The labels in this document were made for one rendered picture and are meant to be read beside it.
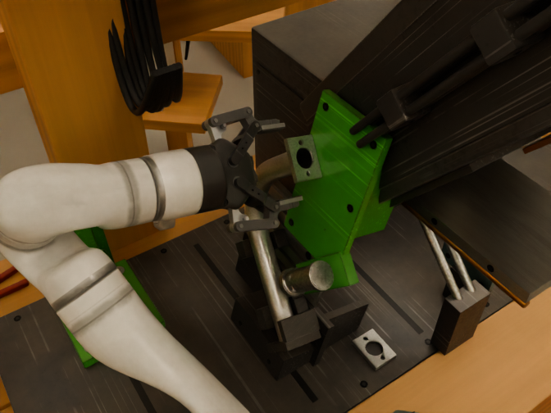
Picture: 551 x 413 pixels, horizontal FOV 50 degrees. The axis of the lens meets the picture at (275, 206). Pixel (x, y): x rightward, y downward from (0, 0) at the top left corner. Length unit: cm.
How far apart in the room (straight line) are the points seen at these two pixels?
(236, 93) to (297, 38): 213
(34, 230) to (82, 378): 40
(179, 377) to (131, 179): 20
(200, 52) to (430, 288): 256
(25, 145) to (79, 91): 203
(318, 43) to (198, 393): 52
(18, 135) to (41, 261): 237
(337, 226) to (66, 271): 33
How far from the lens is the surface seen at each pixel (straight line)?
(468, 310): 86
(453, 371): 92
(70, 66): 86
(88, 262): 58
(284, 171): 75
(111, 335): 58
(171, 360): 58
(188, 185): 63
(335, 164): 72
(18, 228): 57
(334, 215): 74
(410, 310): 97
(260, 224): 69
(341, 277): 75
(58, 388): 93
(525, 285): 74
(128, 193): 61
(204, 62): 328
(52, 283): 58
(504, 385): 93
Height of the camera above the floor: 167
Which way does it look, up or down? 44 degrees down
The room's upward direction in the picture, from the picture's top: straight up
